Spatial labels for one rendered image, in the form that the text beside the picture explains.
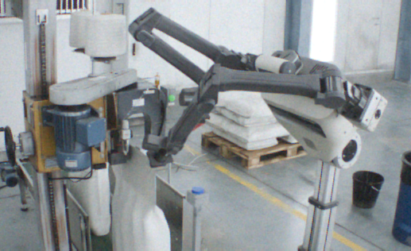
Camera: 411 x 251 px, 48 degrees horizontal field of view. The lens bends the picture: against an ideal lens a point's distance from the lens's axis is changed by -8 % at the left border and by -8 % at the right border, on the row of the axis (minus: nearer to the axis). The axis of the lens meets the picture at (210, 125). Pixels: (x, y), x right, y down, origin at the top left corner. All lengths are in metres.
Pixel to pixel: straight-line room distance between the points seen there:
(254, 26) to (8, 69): 4.13
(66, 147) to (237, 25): 5.70
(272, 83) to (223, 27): 5.81
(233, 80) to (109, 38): 0.59
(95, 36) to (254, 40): 5.89
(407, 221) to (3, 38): 3.82
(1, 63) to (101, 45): 2.96
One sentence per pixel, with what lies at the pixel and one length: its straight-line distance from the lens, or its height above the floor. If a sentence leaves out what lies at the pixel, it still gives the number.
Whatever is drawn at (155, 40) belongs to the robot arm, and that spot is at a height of 1.60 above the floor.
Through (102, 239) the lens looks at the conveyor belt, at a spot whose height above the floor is 0.38.
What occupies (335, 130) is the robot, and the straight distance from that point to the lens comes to 1.76.
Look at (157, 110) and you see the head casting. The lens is 2.25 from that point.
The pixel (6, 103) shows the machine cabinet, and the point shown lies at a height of 0.65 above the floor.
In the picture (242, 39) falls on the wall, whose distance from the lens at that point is 7.49.
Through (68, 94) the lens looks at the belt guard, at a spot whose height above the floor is 1.40.
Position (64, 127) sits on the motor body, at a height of 1.27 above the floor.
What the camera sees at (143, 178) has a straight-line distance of 2.20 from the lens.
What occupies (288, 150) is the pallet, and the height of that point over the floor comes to 0.10.
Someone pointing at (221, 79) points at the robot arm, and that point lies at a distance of 1.47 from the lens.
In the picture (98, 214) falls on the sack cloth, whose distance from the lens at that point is 2.88.
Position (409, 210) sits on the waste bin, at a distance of 3.76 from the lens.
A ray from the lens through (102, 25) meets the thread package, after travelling 1.87.
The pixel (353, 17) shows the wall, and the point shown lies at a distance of 9.21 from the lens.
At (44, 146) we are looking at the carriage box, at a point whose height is 1.14.
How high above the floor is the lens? 1.84
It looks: 17 degrees down
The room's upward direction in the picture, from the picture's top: 2 degrees clockwise
